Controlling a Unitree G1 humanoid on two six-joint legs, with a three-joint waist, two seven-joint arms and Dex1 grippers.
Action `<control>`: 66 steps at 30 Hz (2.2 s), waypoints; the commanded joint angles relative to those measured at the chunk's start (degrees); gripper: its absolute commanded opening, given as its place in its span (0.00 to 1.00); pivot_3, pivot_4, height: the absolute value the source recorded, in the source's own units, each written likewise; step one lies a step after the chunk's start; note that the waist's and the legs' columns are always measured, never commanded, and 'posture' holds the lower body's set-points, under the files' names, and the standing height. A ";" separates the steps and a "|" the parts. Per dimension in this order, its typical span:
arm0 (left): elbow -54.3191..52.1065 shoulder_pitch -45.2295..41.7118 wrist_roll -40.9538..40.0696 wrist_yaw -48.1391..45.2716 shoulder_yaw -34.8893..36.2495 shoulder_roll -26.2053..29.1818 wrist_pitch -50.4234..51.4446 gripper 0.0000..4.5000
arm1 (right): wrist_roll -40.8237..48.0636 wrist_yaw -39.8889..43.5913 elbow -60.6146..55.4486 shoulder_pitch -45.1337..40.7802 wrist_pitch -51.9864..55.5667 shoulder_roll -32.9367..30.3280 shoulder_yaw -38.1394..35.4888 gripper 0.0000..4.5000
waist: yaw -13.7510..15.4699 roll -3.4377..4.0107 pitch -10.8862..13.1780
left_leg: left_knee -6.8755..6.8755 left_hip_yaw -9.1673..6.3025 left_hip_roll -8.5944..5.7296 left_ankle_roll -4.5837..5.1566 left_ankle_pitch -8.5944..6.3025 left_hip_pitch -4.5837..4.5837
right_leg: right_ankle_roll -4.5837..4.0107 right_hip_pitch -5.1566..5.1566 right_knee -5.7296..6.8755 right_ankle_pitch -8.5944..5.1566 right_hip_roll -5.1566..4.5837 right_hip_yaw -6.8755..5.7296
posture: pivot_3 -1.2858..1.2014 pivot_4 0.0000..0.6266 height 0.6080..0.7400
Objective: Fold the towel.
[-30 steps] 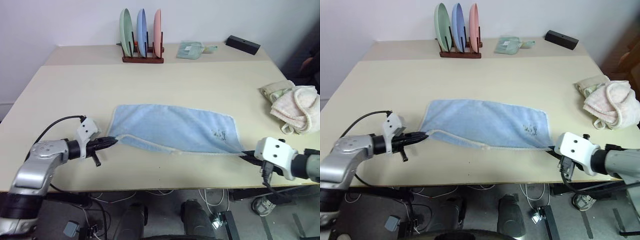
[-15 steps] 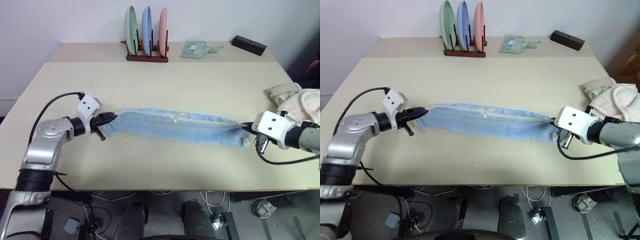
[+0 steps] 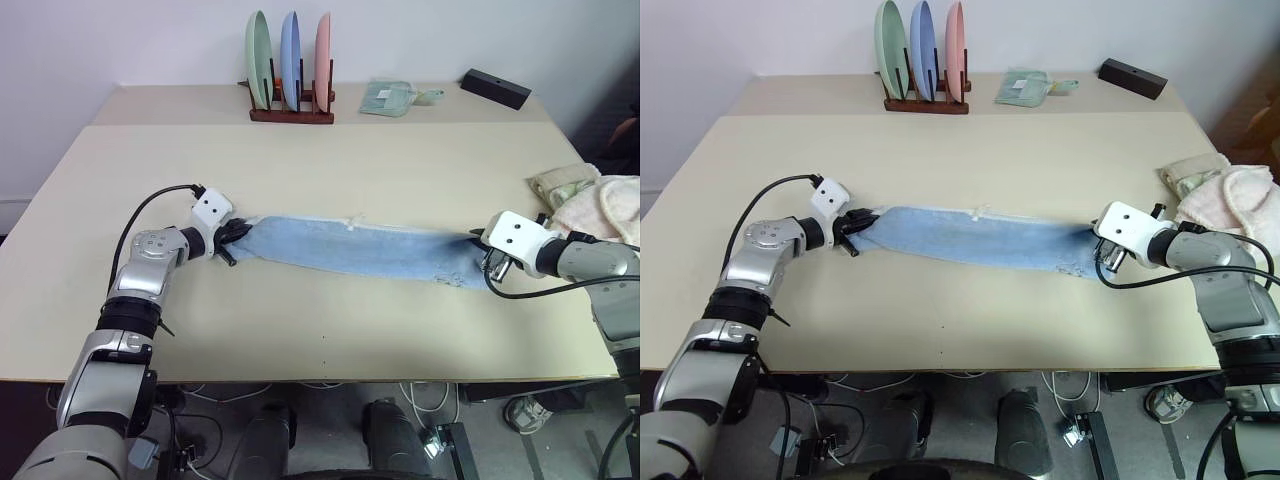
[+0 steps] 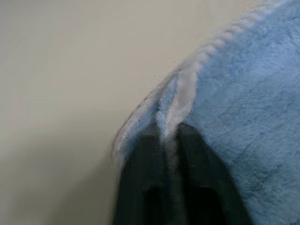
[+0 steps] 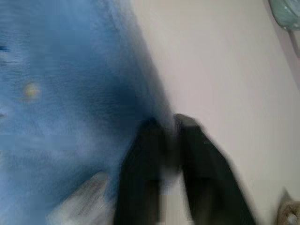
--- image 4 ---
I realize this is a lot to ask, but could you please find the light blue fluffy towel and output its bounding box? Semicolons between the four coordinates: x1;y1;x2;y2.
109;0;300;225

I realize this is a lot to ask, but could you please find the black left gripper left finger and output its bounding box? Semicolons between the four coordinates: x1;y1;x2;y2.
112;133;170;225

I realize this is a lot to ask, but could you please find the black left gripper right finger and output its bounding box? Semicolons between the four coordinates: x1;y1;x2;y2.
173;122;255;225

